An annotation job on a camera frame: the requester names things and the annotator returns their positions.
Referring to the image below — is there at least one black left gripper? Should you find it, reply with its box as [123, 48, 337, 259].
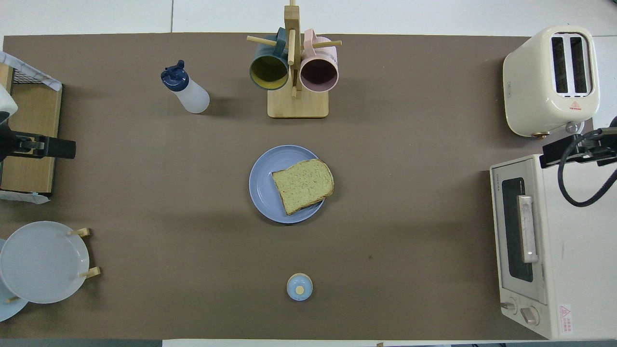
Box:
[0, 112, 77, 162]

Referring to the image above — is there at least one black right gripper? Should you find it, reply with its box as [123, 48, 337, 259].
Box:
[540, 116, 617, 169]

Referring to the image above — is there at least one translucent squeeze bottle blue cap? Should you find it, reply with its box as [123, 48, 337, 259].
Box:
[161, 60, 211, 114]

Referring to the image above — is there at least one toasted bread slice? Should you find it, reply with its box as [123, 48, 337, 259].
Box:
[271, 159, 335, 216]

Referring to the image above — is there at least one wooden plate rack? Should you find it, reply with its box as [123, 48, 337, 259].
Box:
[6, 228, 101, 303]

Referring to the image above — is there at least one grey round plate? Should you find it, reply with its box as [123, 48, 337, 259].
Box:
[0, 221, 90, 304]

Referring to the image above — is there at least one light blue round plate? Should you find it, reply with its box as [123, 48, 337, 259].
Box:
[0, 239, 28, 322]

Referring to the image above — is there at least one pale cloth strip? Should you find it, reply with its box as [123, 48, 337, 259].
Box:
[0, 189, 51, 205]

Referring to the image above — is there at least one cream two-slot toaster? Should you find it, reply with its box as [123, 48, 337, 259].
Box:
[502, 25, 600, 138]

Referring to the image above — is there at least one white toaster oven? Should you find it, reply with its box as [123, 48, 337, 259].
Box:
[489, 154, 617, 340]

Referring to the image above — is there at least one brown table mat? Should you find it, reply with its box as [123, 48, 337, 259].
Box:
[0, 33, 594, 341]

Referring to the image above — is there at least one dark teal mug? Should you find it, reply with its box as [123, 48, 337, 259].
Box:
[249, 27, 290, 91]

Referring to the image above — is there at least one pink mug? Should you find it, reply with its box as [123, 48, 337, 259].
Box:
[299, 28, 339, 93]

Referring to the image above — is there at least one wooden mug tree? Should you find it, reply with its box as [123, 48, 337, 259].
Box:
[246, 0, 342, 119]

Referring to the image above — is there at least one small blue jar wooden knob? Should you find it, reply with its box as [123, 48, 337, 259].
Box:
[286, 273, 313, 302]

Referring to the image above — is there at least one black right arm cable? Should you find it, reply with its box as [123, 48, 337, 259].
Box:
[558, 129, 617, 208]

